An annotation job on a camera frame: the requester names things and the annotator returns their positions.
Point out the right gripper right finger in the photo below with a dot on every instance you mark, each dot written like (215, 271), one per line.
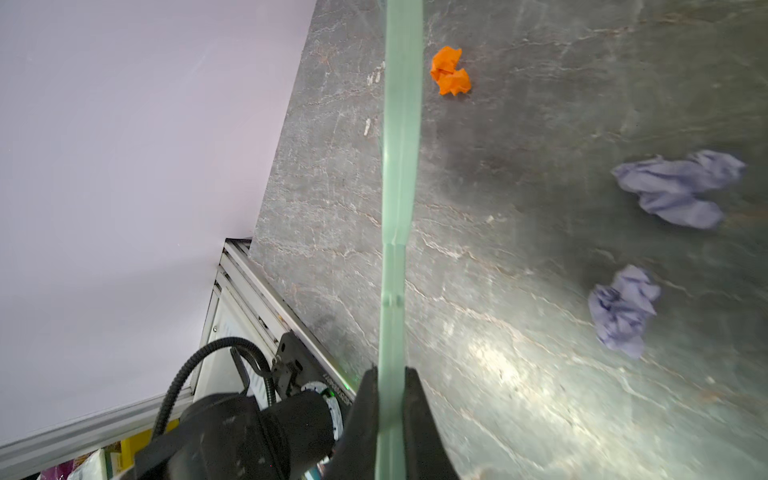
(425, 455)

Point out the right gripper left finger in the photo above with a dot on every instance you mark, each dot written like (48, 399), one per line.
(354, 457)

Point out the green hand brush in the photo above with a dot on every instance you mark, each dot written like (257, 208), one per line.
(400, 152)

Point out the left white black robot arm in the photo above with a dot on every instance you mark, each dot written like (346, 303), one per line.
(285, 420)

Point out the orange purple scraps left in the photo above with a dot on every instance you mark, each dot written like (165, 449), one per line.
(552, 127)

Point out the purple scrap lower left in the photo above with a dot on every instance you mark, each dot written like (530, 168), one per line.
(620, 311)

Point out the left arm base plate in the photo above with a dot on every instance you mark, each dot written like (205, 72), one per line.
(295, 366)

